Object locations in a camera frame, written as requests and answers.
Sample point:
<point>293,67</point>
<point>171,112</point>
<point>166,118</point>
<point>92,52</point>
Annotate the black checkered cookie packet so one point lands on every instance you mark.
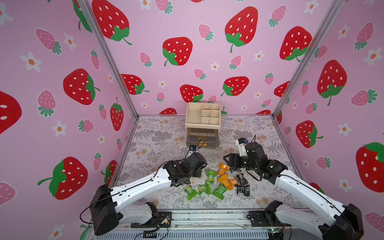
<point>242,181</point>
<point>245,190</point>

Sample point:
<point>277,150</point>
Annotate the cream drawer organizer cabinet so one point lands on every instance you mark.
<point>203,118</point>

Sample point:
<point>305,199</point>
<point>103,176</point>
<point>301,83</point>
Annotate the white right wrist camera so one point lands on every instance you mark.
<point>241,144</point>

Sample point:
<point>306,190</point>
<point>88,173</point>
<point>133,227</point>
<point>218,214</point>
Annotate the aluminium corner post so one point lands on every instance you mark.
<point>90,17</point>
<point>321,33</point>

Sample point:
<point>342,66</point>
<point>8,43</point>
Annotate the orange cookie packet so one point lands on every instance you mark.
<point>231,183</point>
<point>224,180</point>
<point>223,168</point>

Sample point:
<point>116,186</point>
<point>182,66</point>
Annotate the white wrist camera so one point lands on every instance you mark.
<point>241,144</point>
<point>192,148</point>

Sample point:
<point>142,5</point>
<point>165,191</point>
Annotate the green cookie packet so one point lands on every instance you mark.
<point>206,188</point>
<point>211,176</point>
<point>219,192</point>
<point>191,193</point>

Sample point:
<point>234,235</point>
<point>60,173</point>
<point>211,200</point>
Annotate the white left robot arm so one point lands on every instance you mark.
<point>111,207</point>

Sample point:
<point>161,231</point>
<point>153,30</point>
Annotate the aluminium corner post right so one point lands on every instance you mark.
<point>321,33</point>

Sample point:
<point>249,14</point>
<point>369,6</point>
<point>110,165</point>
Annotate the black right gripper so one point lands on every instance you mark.
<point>237,161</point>

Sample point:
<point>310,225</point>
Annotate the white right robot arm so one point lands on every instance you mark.
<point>330,220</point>

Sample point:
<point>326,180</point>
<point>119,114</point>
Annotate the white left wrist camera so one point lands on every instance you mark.
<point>192,148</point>

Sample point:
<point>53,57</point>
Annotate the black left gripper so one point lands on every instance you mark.
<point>198,173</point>

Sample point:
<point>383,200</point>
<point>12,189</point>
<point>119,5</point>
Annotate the aluminium corner post left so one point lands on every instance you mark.
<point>90,17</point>

